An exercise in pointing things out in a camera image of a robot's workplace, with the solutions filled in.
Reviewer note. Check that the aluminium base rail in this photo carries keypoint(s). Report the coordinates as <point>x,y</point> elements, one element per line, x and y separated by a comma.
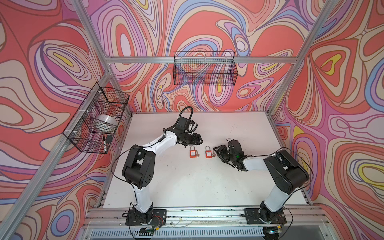
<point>210,223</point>

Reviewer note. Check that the black wire basket wall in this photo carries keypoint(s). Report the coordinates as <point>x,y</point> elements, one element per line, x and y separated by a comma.
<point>205,68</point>
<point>99,115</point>

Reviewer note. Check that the black wire basket left wall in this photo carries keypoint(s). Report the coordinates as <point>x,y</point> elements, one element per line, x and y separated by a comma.
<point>99,115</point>

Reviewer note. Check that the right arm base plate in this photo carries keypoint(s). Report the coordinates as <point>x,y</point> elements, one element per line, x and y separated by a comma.
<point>264,216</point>

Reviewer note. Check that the black marker in basket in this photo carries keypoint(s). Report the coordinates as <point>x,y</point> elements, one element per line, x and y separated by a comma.
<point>105,145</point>

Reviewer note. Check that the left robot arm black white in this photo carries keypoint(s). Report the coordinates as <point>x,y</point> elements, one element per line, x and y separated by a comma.
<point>139,166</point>

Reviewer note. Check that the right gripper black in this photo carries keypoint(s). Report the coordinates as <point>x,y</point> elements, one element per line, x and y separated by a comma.
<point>221,148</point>

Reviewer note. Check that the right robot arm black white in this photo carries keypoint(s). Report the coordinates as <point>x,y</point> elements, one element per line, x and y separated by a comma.
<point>288,175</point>

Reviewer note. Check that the red padlock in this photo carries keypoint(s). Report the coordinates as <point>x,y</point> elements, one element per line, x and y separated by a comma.
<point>209,152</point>
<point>193,152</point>

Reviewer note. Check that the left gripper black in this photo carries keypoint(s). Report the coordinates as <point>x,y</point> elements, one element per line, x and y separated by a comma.
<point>195,140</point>

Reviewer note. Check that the black wire basket back wall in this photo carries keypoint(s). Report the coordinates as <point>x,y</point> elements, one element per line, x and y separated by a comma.
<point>205,68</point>

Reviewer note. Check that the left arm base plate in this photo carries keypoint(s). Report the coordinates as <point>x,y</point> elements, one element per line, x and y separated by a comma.
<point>155,217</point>

